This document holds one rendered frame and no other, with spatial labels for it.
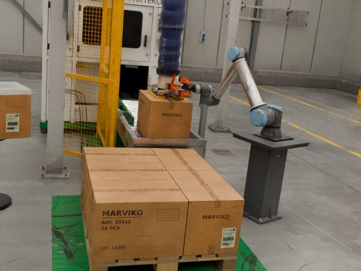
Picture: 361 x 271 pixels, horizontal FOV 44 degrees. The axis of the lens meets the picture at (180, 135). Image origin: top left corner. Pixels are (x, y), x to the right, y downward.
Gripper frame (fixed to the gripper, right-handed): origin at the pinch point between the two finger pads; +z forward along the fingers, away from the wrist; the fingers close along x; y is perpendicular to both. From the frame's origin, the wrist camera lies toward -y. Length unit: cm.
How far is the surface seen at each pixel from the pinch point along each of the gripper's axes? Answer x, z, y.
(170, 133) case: -42.6, 0.1, -4.8
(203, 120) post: -40, -49, 46
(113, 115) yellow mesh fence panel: -45, 44, 66
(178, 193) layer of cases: -51, 23, -124
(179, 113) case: -23.3, -6.1, -4.4
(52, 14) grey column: 51, 109, 62
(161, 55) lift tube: 25.8, 9.3, 21.8
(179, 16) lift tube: 63, -3, 17
